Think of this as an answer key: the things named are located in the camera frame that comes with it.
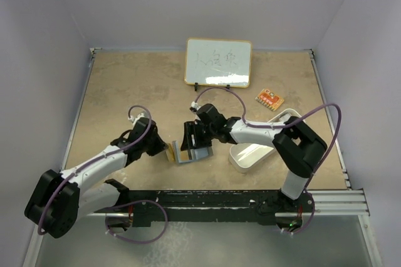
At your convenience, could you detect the white box with cards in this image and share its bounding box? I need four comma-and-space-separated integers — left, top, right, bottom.
269, 108, 301, 122

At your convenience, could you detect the grey card holder wallet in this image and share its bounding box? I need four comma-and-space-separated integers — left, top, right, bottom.
172, 141, 213, 164

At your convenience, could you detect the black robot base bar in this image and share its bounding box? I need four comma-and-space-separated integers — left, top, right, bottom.
106, 179, 315, 229

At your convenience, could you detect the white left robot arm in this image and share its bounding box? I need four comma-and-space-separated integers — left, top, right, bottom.
24, 117, 167, 238

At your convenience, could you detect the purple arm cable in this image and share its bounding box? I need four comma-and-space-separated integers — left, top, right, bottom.
191, 86, 342, 180
37, 105, 154, 236

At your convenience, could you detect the small whiteboard with writing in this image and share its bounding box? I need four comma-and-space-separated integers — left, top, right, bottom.
184, 38, 253, 88

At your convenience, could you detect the yellow credit card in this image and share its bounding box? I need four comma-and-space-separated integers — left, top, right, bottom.
165, 144, 175, 162
180, 151, 191, 160

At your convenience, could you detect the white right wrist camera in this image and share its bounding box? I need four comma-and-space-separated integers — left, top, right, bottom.
189, 102, 201, 113

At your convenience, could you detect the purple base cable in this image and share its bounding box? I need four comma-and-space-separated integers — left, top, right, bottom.
281, 191, 317, 236
105, 199, 168, 244

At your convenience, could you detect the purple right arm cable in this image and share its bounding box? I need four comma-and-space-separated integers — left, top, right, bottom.
191, 86, 342, 180

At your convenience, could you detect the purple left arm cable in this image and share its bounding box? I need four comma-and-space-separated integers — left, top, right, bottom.
37, 105, 154, 236

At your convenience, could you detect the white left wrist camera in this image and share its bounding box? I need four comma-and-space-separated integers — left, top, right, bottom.
128, 112, 149, 124

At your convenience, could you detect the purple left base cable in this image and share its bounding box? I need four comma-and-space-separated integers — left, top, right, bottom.
105, 199, 168, 244

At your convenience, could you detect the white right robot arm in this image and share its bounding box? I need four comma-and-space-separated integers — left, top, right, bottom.
180, 103, 328, 211

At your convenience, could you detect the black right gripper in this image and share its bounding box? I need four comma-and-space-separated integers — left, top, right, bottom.
181, 120, 216, 151

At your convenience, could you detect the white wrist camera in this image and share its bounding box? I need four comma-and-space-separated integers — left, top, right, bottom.
128, 112, 149, 124
189, 102, 201, 113

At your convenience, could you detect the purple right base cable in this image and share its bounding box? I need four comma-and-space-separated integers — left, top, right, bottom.
281, 191, 317, 236

